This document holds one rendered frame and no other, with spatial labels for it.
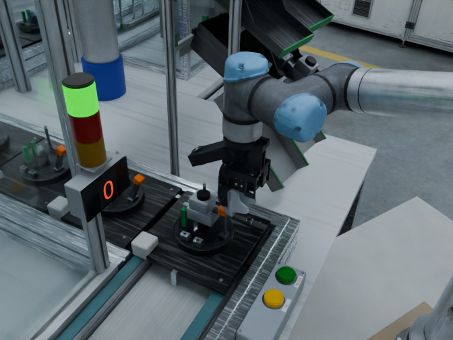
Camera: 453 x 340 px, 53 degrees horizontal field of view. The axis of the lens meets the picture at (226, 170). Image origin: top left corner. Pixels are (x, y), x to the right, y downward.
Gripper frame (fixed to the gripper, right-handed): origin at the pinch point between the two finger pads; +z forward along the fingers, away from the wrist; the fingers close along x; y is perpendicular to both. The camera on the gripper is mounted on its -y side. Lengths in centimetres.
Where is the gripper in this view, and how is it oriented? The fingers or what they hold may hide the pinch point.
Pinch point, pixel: (228, 210)
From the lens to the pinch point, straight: 99.8
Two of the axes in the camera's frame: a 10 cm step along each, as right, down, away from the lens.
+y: 8.8, 3.0, -3.6
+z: -0.3, 8.0, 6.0
